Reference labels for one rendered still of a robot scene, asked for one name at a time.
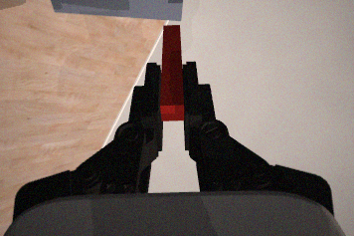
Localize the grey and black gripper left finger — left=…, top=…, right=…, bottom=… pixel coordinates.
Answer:
left=12, top=63, right=163, bottom=222

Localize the red rectangular peg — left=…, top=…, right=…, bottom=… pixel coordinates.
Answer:
left=160, top=25, right=184, bottom=121

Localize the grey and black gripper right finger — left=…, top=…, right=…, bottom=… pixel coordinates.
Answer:
left=183, top=62, right=334, bottom=217

